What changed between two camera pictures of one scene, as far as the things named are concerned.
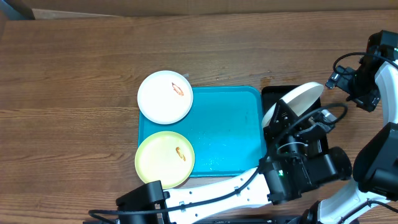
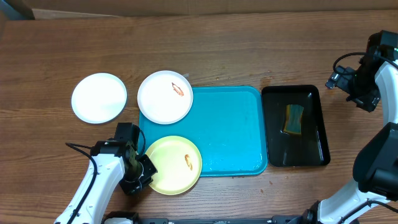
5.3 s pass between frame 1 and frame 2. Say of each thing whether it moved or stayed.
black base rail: stayed
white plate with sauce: moved
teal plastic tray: stayed
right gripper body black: stayed
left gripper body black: moved
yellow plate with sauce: moved
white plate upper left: stayed
